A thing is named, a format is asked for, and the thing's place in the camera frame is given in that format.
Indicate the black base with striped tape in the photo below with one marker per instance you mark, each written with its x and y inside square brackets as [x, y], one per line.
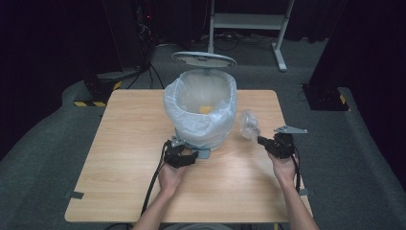
[100, 89]
[325, 97]

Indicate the person's right hand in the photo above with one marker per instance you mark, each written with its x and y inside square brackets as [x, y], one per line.
[284, 171]

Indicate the grey tape piece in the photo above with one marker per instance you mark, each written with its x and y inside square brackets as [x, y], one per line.
[74, 195]
[307, 192]

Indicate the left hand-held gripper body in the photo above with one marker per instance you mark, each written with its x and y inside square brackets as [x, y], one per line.
[175, 155]

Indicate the white grey pedal trash can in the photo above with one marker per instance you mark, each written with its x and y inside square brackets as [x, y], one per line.
[204, 60]

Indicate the white plastic bin liner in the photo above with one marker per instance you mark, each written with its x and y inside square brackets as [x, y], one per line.
[204, 127]

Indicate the person's grey clothing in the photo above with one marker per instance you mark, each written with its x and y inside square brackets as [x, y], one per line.
[198, 227]

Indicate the white metal stand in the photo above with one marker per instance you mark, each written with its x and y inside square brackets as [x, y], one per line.
[245, 21]

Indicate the person's left hand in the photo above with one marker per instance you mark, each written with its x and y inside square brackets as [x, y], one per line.
[170, 179]

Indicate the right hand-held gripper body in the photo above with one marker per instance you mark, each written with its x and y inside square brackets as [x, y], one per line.
[284, 143]

